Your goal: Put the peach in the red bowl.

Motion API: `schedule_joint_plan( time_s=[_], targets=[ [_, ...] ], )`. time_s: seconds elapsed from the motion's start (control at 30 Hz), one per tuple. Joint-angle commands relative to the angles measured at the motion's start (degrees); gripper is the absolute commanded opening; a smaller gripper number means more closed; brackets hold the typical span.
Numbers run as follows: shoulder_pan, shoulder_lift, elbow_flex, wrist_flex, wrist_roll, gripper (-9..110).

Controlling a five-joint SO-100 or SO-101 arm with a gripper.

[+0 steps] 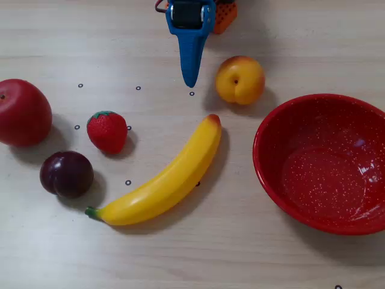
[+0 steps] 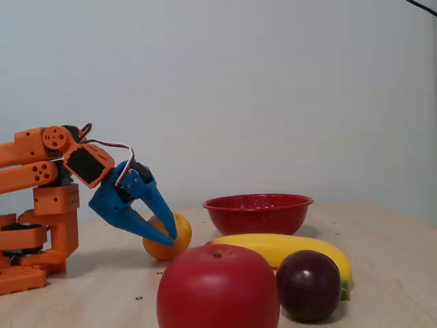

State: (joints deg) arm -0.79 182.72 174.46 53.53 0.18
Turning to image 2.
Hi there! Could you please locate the dark purple plum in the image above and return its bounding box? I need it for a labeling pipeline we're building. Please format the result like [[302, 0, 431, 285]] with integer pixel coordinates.
[[275, 249, 342, 323]]

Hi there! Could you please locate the yellow banana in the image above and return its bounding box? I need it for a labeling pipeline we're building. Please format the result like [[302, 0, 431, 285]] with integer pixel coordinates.
[[205, 233, 353, 301]]

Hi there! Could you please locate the orange yellow peach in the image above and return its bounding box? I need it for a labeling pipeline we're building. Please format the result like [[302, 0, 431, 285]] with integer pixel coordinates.
[[142, 210, 193, 262]]

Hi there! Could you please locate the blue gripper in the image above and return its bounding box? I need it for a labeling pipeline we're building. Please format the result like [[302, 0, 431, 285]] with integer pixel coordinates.
[[88, 160, 179, 247]]

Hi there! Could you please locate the orange robot base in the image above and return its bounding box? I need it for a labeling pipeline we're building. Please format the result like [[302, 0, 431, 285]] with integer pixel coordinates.
[[0, 213, 48, 295]]

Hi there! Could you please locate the red apple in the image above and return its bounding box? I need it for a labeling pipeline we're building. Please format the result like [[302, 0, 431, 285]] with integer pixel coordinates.
[[156, 243, 281, 328]]

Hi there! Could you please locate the white red servo cable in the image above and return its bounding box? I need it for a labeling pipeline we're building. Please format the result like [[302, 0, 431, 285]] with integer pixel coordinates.
[[76, 122, 136, 189]]

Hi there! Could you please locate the red speckled bowl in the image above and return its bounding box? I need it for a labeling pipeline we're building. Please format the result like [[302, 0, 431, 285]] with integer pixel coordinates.
[[201, 193, 314, 236]]

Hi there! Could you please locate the black hanging cable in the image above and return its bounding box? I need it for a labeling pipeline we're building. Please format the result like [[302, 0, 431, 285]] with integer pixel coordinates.
[[406, 0, 437, 17]]

